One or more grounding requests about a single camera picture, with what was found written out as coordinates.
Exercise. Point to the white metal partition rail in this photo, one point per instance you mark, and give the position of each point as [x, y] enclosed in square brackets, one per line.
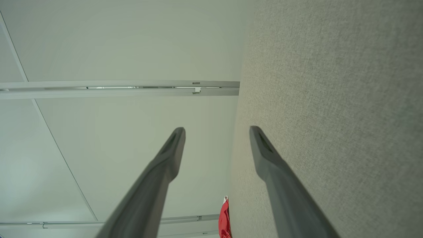
[99, 93]
[188, 219]

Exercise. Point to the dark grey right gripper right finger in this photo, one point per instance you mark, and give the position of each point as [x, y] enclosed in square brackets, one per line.
[290, 205]

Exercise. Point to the red Bulls 23 jersey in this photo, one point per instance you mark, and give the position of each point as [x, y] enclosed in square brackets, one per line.
[224, 221]

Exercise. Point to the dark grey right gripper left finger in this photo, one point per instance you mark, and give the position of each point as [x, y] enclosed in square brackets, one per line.
[145, 198]

